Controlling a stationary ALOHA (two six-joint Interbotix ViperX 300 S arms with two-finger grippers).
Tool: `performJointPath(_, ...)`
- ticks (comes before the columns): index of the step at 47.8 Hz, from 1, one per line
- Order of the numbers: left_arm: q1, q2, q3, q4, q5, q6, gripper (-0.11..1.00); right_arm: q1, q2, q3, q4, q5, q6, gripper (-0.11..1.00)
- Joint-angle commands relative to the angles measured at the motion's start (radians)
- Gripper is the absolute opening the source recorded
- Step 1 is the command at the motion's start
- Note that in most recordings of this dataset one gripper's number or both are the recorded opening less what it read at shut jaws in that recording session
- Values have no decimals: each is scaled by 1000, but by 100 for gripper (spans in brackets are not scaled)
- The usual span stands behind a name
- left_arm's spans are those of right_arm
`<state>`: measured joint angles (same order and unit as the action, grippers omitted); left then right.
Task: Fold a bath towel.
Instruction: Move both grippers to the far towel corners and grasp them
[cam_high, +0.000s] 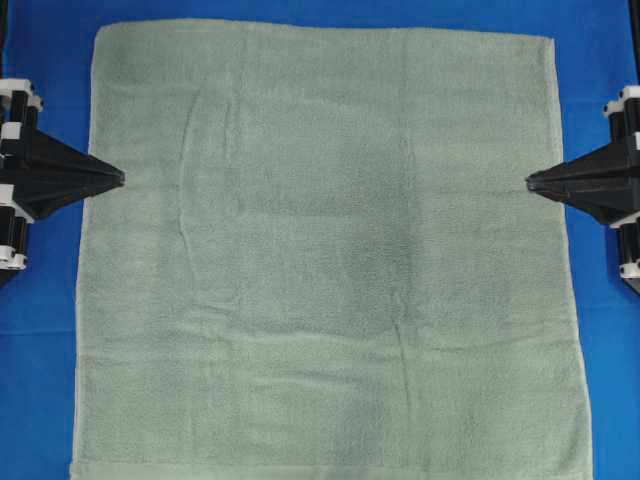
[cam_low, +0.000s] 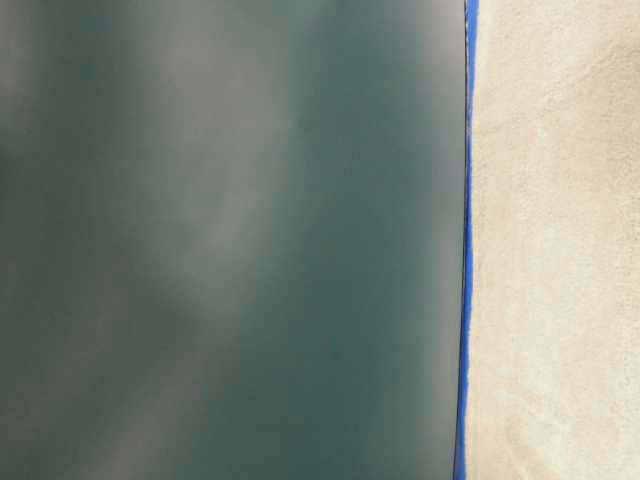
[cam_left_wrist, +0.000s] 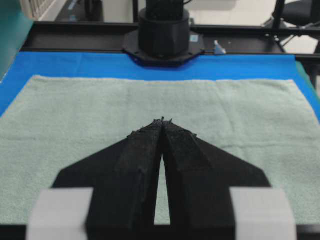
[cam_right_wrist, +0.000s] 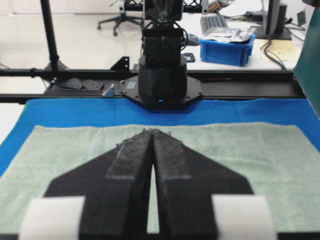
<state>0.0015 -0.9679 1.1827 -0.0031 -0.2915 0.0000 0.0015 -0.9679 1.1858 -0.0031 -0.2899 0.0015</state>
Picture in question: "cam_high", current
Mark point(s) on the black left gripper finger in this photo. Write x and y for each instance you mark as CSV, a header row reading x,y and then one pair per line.
x,y
36,196
26,148

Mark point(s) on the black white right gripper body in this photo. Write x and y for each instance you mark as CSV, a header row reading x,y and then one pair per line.
x,y
622,115

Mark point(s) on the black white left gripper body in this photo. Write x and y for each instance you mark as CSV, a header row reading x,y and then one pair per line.
x,y
20,108

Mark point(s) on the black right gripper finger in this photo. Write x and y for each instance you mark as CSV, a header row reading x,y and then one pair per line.
x,y
608,162
609,204

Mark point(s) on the sage green bath towel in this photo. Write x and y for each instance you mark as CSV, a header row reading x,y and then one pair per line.
x,y
325,263

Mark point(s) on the blue table cloth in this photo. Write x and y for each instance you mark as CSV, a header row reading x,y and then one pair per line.
x,y
51,44

